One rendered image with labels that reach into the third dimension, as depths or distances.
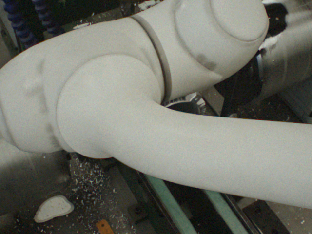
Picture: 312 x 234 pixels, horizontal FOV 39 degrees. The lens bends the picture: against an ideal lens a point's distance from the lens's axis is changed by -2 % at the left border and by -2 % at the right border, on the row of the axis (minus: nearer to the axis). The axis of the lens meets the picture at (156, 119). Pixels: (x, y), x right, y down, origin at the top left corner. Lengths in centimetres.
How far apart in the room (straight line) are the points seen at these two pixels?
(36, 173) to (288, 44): 56
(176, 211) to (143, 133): 60
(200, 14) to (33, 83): 17
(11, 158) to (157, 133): 47
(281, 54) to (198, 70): 52
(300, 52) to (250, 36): 56
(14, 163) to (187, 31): 43
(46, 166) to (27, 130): 37
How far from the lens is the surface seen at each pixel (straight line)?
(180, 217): 92
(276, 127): 31
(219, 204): 94
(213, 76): 47
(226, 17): 44
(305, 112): 124
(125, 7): 75
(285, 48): 97
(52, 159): 78
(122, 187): 108
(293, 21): 99
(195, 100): 88
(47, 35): 91
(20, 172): 78
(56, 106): 40
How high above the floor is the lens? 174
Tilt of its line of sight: 52 degrees down
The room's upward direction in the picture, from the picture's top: 4 degrees clockwise
